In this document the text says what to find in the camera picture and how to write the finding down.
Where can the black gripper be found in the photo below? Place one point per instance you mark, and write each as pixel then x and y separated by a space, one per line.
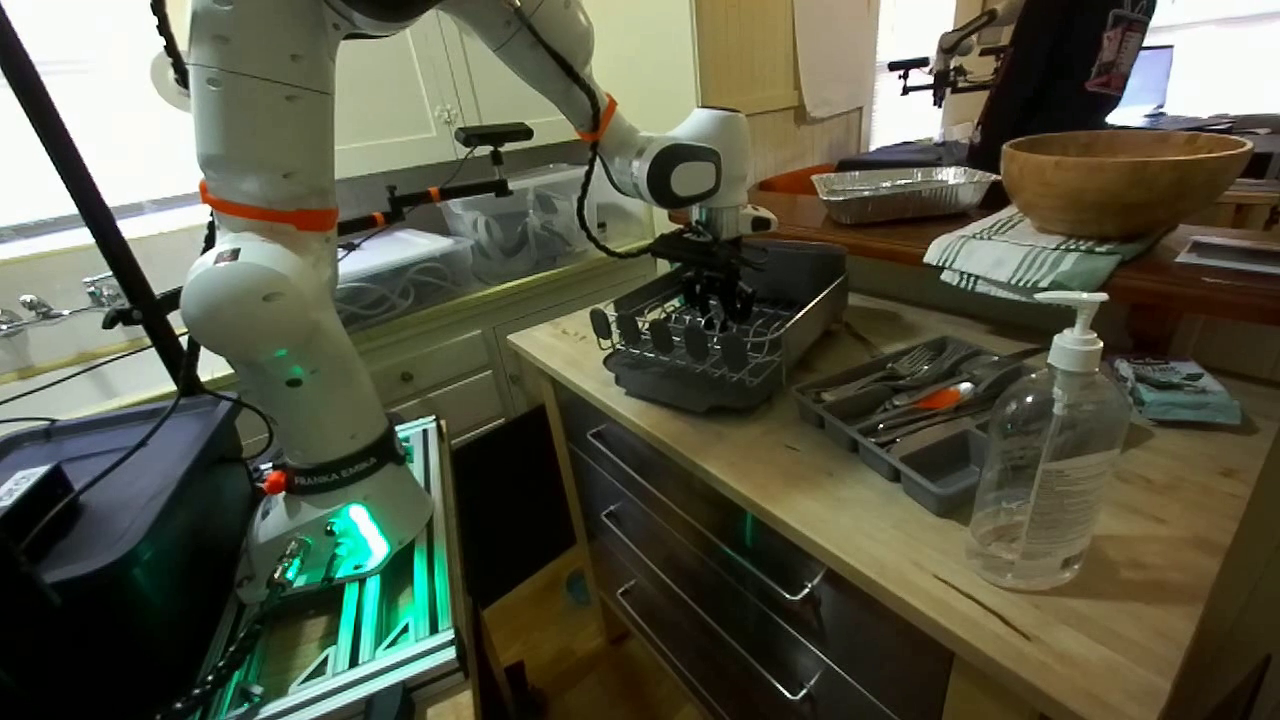
pixel 710 263

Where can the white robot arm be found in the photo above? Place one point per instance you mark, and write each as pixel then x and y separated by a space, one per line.
pixel 267 307

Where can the clear plastic storage bin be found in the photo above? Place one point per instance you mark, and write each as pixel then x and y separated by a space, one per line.
pixel 524 225

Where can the aluminium foil tray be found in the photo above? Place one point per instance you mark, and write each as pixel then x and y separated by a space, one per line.
pixel 901 194

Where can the grey cutlery tray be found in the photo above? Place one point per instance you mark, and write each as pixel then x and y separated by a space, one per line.
pixel 923 464

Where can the steel drawer cabinet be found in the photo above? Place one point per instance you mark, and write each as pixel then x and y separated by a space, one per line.
pixel 693 585

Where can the white drawer cabinet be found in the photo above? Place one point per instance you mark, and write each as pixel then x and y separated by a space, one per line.
pixel 443 365

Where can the striped dish towel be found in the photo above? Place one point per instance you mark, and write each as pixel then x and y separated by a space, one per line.
pixel 1000 254

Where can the clear bin with white lid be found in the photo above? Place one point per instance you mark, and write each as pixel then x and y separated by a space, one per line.
pixel 400 272

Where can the black rod with orange clamps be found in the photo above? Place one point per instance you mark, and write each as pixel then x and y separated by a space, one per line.
pixel 415 202

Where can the white cabinet doors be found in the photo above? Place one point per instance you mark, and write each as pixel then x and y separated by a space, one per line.
pixel 427 93

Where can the clear soap pump bottle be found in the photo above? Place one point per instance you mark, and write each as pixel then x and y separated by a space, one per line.
pixel 1046 464

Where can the person in black hoodie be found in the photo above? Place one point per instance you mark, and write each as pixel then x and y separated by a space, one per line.
pixel 1053 67

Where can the wooden bowl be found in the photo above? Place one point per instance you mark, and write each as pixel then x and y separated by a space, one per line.
pixel 1122 180

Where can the teal cloth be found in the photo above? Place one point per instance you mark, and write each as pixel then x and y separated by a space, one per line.
pixel 1181 392

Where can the laptop screen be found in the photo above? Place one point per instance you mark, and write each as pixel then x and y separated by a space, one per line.
pixel 1144 80

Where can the metal faucet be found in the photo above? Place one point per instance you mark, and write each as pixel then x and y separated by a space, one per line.
pixel 101 291

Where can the black tripod pole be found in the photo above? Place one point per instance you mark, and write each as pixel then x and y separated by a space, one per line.
pixel 80 184

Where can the black camera tripod rig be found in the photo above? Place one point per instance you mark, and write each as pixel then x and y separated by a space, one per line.
pixel 940 67

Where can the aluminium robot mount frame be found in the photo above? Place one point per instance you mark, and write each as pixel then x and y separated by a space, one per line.
pixel 386 643

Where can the flat picture frame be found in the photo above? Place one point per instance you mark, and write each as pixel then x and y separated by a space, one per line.
pixel 1224 254

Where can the white round wall fixture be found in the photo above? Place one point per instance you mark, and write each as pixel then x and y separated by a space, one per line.
pixel 166 80

